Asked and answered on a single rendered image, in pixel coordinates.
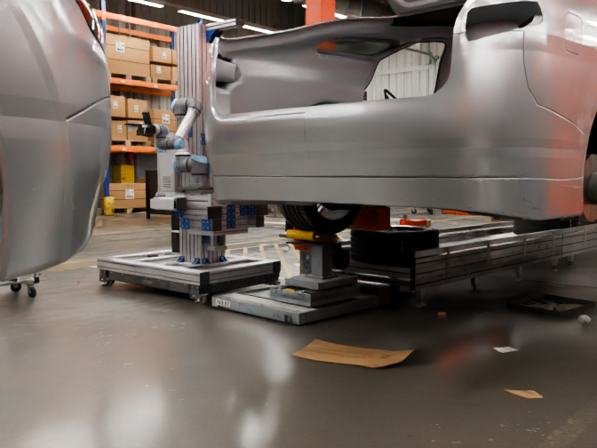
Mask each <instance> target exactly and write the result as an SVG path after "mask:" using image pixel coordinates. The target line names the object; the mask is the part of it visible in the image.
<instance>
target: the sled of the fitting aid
mask: <svg viewBox="0 0 597 448"><path fill-rule="evenodd" d="M359 296H361V286H360V285H359V284H345V285H341V286H336V287H331V288H326V289H321V290H315V289H309V288H304V287H298V286H293V285H283V286H277V287H272V288H270V300H279V301H283V302H289V303H293V304H298V305H302V306H307V307H313V306H318V305H322V304H326V303H330V302H334V301H339V300H346V299H351V298H354V297H359Z"/></svg>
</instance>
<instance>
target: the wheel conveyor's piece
mask: <svg viewBox="0 0 597 448"><path fill-rule="evenodd" d="M506 225H513V220H511V221H503V222H495V223H488V224H482V228H486V229H484V236H494V237H505V236H516V234H514V233H513V226H506ZM499 226H504V227H500V228H492V227H499ZM591 228H592V229H591ZM580 230H582V231H580ZM575 231H577V232H575ZM570 232H571V233H570ZM563 233H566V234H563ZM561 235H562V253H561V254H562V257H566V256H568V261H569V266H567V268H572V267H574V266H571V261H573V258H574V254H579V253H582V252H589V251H593V250H597V224H592V225H586V226H580V227H574V228H563V229H562V234H561Z"/></svg>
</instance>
